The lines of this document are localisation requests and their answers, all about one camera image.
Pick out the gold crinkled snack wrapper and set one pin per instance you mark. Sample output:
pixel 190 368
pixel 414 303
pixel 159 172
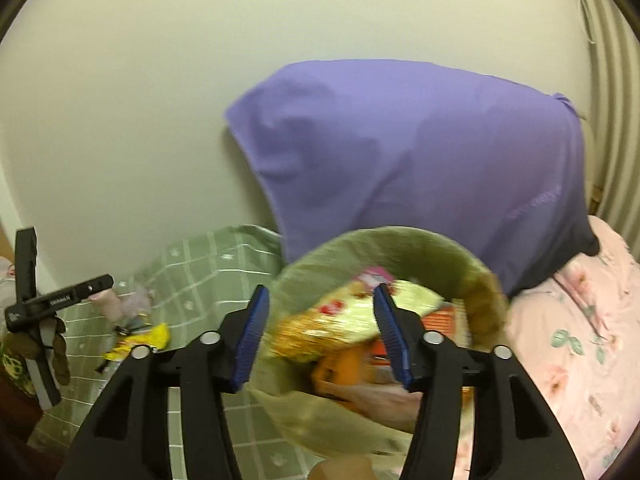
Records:
pixel 295 335

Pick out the person's left hand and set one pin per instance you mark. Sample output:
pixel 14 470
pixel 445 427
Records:
pixel 61 355

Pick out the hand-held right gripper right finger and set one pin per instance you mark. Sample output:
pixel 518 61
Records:
pixel 395 340

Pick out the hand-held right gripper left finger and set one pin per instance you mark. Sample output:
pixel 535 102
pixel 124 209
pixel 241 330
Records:
pixel 250 340

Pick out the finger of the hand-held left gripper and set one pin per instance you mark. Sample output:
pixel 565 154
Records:
pixel 95 285

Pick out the red orange snack packet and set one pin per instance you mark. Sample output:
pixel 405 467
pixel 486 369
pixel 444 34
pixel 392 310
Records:
pixel 442 322

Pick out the white curtain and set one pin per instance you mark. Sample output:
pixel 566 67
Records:
pixel 617 110

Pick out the small pink packet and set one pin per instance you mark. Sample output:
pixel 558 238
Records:
pixel 372 277

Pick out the pink floral quilt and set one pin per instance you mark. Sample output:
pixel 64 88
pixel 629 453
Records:
pixel 575 360

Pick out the yellow crumpled wrapper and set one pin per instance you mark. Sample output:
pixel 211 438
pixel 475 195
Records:
pixel 150 340

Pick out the yellow green snack packet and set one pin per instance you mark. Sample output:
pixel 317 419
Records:
pixel 400 300

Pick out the clear plastic wrapper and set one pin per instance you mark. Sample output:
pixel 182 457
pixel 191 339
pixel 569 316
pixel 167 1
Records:
pixel 132 302

